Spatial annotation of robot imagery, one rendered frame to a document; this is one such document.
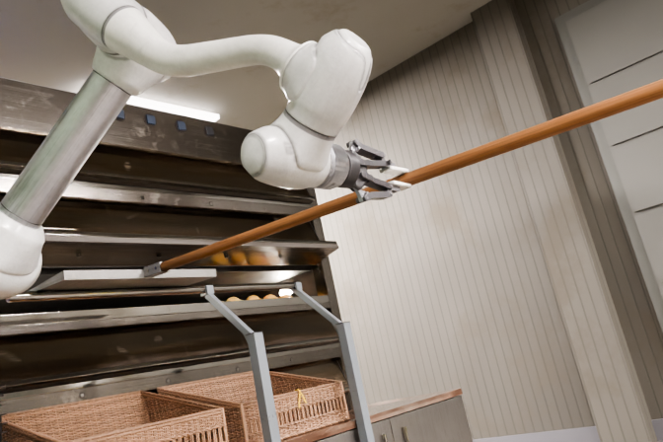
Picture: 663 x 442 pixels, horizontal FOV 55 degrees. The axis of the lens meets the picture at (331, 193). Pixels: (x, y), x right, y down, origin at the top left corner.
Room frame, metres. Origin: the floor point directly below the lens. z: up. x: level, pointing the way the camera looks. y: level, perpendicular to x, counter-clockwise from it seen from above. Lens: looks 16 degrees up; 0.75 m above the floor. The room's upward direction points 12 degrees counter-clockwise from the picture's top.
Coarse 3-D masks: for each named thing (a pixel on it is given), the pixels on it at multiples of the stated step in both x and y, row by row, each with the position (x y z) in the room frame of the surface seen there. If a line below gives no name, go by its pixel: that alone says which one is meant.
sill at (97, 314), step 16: (176, 304) 2.67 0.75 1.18; (192, 304) 2.73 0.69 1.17; (208, 304) 2.80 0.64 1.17; (224, 304) 2.87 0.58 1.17; (240, 304) 2.94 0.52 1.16; (256, 304) 3.02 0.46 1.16; (272, 304) 3.10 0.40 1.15; (288, 304) 3.19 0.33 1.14; (0, 320) 2.11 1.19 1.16; (16, 320) 2.15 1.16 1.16; (32, 320) 2.19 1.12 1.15; (48, 320) 2.23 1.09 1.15; (64, 320) 2.28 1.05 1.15; (80, 320) 2.33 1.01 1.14
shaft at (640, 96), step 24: (624, 96) 1.03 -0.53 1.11; (648, 96) 1.01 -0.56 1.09; (552, 120) 1.11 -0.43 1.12; (576, 120) 1.09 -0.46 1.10; (504, 144) 1.17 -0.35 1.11; (528, 144) 1.16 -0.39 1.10; (432, 168) 1.28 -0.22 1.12; (456, 168) 1.25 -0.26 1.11; (288, 216) 1.55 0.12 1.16; (312, 216) 1.50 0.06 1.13; (240, 240) 1.66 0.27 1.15; (168, 264) 1.87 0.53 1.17
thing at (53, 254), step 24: (48, 240) 2.10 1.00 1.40; (72, 240) 2.17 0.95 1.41; (96, 240) 2.24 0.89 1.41; (120, 240) 2.32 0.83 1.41; (144, 240) 2.41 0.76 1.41; (168, 240) 2.49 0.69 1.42; (192, 240) 2.59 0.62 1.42; (48, 264) 2.28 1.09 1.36; (72, 264) 2.35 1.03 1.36; (96, 264) 2.43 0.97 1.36; (120, 264) 2.51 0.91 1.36; (144, 264) 2.60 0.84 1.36; (192, 264) 2.80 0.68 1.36; (216, 264) 2.91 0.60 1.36; (240, 264) 3.02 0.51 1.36; (264, 264) 3.15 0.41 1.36; (288, 264) 3.29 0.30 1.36; (312, 264) 3.43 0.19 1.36
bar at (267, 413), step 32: (128, 288) 2.08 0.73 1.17; (160, 288) 2.17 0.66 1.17; (192, 288) 2.28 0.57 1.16; (224, 288) 2.40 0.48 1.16; (256, 288) 2.53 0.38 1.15; (288, 288) 2.68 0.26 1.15; (256, 352) 2.19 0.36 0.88; (352, 352) 2.57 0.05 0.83; (256, 384) 2.20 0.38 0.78; (352, 384) 2.57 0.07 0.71
